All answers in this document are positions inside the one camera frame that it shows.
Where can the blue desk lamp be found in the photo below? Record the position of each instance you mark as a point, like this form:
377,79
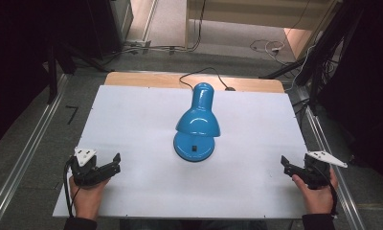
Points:
197,123

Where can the white table board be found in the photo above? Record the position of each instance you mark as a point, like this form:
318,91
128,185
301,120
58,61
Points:
138,127

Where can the light wooden furniture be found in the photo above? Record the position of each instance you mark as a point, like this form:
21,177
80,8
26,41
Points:
243,12

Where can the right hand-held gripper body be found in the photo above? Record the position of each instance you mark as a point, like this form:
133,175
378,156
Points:
317,172

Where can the person's right hand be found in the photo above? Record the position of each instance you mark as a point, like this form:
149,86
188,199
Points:
319,199

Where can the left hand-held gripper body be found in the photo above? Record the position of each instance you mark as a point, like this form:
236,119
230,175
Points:
84,171

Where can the black metal stand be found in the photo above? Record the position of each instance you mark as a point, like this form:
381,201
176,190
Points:
52,73
317,64

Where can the person's left hand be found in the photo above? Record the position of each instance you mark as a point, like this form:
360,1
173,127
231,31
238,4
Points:
87,198

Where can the wooden table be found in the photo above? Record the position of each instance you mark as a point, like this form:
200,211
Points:
141,80

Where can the aluminium floor rail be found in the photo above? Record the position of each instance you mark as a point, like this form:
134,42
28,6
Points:
27,153
323,140

